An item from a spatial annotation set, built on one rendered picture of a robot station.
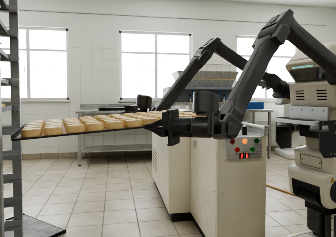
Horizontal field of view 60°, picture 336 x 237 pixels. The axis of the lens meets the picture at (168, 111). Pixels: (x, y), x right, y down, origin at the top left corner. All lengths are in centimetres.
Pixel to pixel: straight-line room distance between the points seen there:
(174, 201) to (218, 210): 73
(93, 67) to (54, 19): 107
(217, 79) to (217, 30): 344
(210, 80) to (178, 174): 87
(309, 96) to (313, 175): 37
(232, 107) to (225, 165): 110
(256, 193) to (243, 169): 18
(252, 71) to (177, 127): 29
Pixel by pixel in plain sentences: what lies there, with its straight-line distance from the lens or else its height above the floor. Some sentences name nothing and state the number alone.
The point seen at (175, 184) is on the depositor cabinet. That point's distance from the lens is 259.
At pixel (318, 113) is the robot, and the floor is 101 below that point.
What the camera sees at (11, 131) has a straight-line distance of 125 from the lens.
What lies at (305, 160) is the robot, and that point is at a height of 78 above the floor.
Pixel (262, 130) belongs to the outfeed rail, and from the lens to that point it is 197.
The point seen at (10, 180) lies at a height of 77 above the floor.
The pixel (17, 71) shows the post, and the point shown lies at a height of 118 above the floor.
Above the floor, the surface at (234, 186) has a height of 52.
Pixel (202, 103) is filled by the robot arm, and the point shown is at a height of 107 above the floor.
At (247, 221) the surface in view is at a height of 29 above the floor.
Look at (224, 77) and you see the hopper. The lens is 265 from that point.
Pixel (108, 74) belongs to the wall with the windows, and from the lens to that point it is 553.
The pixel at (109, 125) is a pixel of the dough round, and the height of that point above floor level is 100.
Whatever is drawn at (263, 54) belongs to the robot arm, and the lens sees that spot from 97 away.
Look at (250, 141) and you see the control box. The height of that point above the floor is 81.
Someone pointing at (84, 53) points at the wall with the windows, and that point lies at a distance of 560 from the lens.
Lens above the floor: 108
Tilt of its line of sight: 2 degrees down
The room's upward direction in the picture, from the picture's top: straight up
